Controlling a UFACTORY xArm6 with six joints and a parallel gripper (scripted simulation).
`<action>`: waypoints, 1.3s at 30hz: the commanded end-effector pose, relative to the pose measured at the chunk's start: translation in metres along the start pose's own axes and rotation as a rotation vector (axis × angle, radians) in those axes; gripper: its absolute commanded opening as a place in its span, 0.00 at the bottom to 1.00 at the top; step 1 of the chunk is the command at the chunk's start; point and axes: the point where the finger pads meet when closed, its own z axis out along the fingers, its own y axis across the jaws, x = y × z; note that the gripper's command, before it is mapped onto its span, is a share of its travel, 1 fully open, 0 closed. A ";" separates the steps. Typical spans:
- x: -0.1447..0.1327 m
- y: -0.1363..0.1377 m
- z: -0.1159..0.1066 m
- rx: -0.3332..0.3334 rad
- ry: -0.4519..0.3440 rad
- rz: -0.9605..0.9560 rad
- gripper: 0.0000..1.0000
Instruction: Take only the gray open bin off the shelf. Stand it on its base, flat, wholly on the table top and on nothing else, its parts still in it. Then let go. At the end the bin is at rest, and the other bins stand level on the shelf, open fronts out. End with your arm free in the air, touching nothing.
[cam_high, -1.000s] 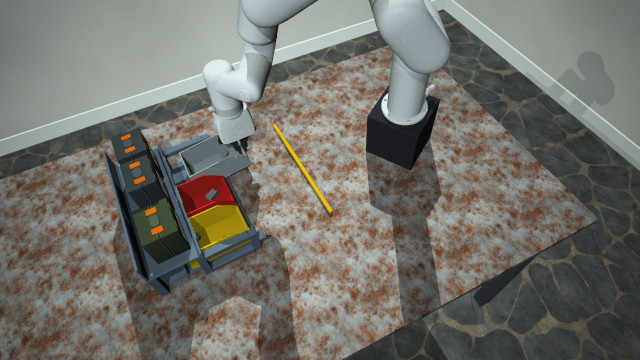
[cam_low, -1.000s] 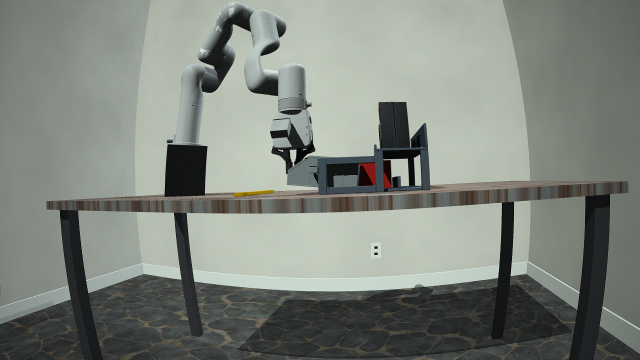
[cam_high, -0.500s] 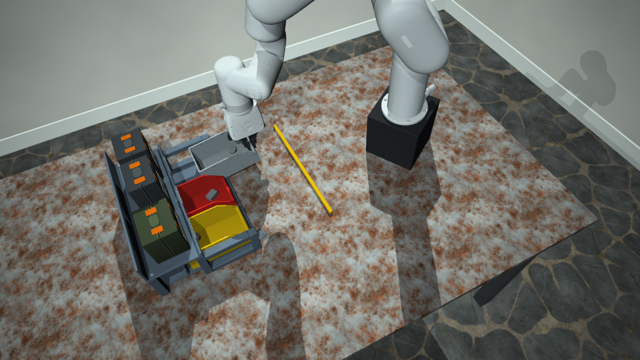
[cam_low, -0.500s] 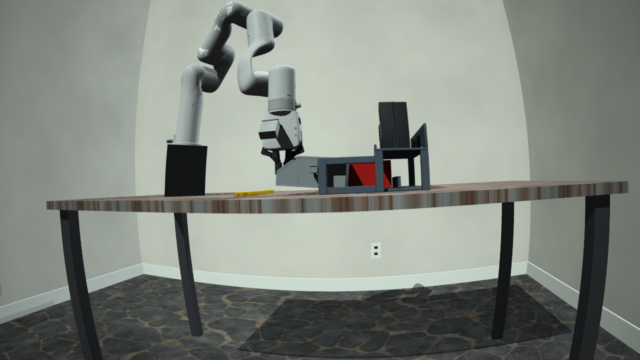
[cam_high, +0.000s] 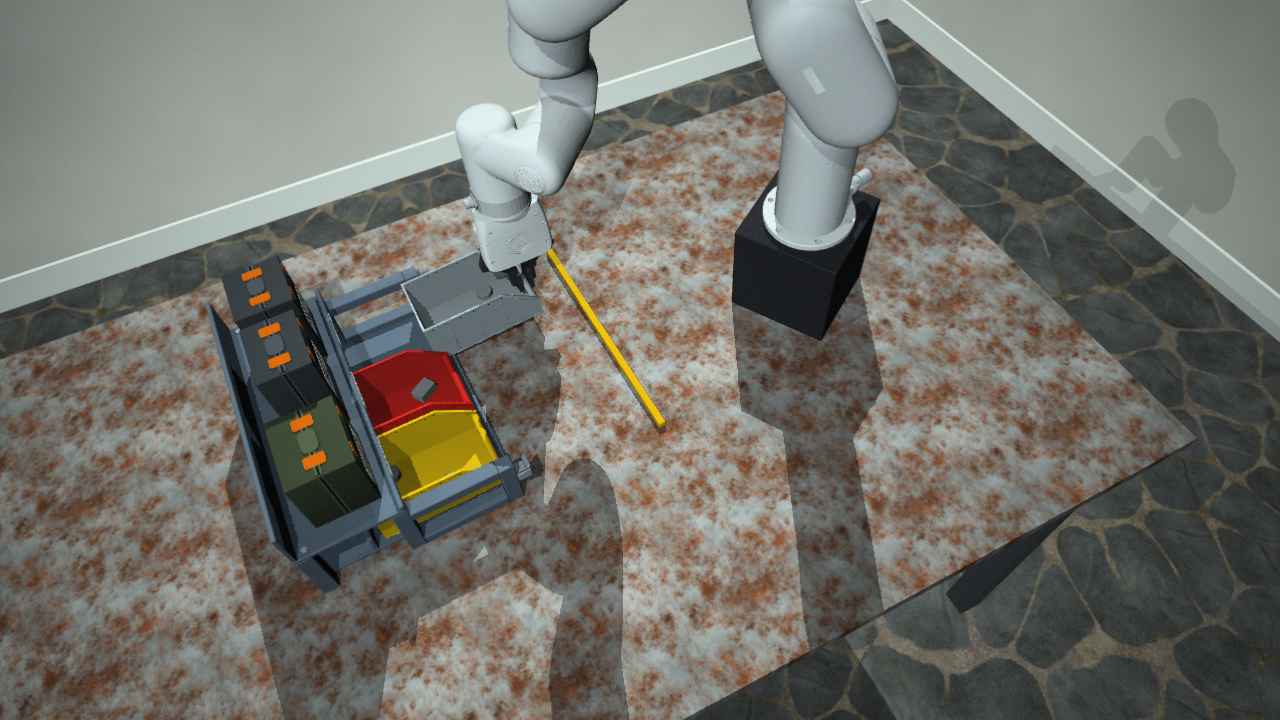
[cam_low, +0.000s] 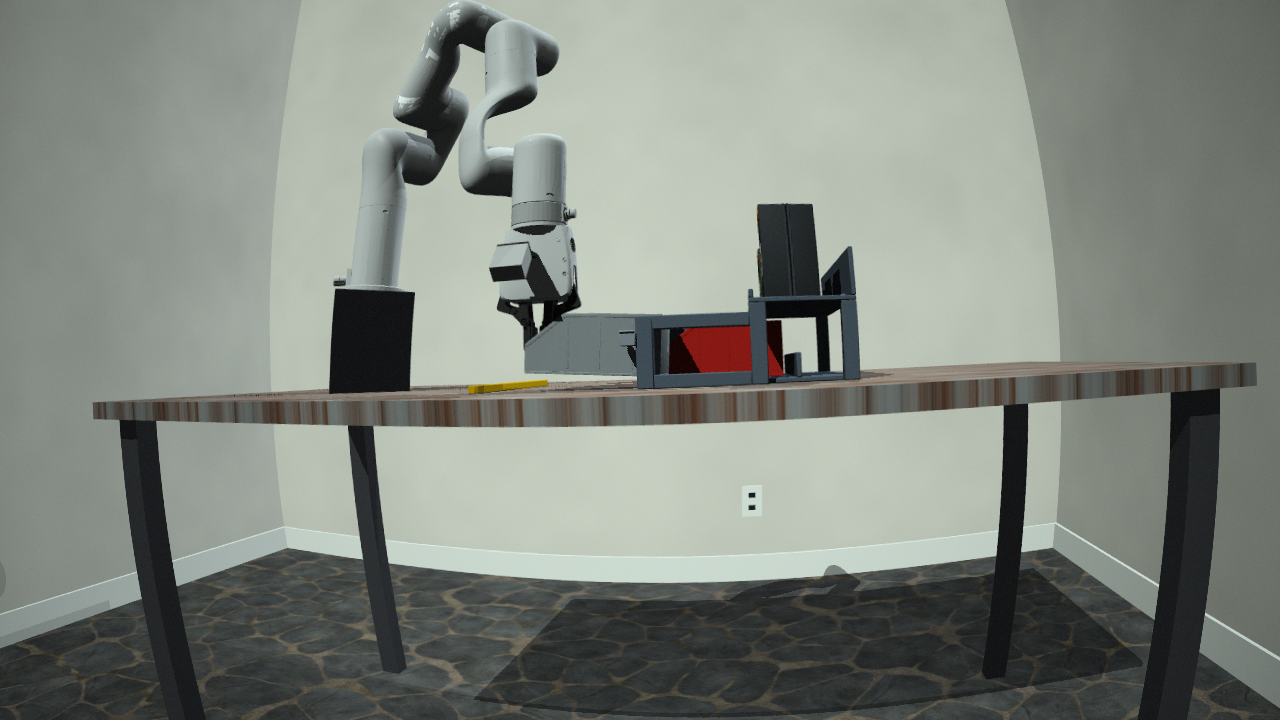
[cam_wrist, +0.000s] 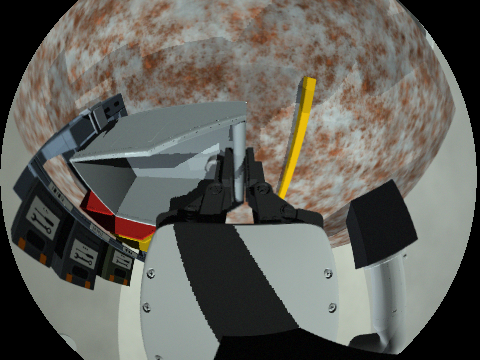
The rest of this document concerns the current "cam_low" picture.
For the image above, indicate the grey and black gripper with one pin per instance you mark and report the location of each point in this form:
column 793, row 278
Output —
column 546, row 281

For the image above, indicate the grey metal bin rack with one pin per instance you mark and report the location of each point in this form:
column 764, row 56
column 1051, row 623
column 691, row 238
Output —
column 838, row 292

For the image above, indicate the red open bin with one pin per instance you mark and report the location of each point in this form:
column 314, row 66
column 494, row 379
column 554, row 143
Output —
column 723, row 349

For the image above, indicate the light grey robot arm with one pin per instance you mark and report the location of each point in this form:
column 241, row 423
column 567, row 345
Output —
column 538, row 167

